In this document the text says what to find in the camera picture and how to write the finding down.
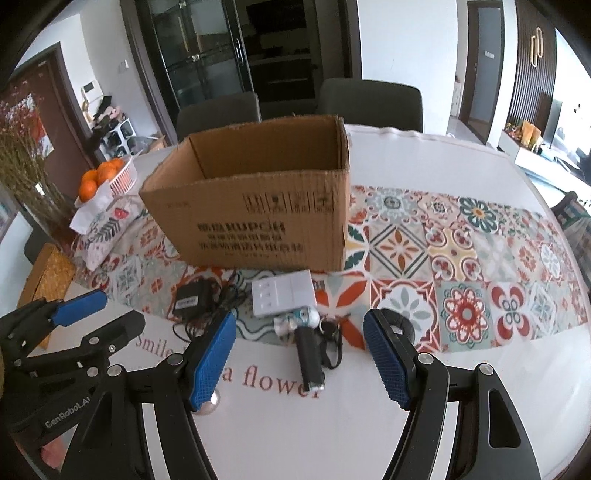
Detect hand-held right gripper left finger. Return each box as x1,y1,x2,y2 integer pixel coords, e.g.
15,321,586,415
69,310,238,480

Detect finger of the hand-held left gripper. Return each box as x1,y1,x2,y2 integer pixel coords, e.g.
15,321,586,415
16,310,146,372
0,290,109,352

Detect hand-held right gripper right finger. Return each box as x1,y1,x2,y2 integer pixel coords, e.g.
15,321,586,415
362,309,528,480

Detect white usb hub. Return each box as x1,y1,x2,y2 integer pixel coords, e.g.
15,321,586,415
252,270,319,319

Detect brown cardboard box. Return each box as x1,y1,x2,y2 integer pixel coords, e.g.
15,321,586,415
139,114,352,272

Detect black tape roll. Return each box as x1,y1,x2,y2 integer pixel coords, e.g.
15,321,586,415
379,310,419,341

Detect yellow woven box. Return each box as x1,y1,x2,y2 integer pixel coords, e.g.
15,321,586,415
16,243,77,350

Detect silver metal ball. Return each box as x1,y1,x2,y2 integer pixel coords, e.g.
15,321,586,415
194,390,221,416

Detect white leaf print bag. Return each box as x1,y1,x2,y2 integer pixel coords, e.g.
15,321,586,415
70,193,149,271

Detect glass vase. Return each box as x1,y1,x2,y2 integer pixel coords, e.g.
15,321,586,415
18,182,79,246

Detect small white blue figure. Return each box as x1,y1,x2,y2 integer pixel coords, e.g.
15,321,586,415
273,308,320,335

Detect patterned white tablecloth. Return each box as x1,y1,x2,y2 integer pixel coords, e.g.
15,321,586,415
0,122,591,480

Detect white fruit basket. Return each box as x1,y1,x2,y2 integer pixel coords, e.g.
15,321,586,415
98,154,139,195

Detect dried flower bunch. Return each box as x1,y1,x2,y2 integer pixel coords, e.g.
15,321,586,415
0,104,58,206

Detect white shoe rack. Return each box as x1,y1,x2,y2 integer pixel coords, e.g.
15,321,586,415
90,117,140,162

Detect brown wooden door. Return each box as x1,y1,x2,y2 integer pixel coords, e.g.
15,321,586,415
9,41,100,172

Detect grey dining chair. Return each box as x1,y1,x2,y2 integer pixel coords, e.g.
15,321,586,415
175,91,263,142
316,78,424,134

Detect dark side chair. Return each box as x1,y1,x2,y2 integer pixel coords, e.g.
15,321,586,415
549,190,591,241

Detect white television console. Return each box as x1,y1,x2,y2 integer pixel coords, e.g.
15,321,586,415
501,129,591,186

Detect black glass cabinet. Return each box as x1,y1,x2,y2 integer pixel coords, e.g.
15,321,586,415
121,0,363,145

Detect flat screen television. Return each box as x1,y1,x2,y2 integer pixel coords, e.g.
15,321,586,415
545,99,591,172

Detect dark interior door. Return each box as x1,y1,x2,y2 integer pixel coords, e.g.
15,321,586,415
466,0,506,146

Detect keys with black strap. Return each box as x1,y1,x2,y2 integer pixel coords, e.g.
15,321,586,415
321,315,352,370

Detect black power adapter with cable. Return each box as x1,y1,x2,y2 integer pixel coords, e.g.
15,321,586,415
173,271,254,343

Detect red wall poster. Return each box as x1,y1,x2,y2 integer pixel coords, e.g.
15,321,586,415
0,92,56,158

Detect gold ring ornament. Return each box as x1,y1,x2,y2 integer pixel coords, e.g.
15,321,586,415
529,28,544,68

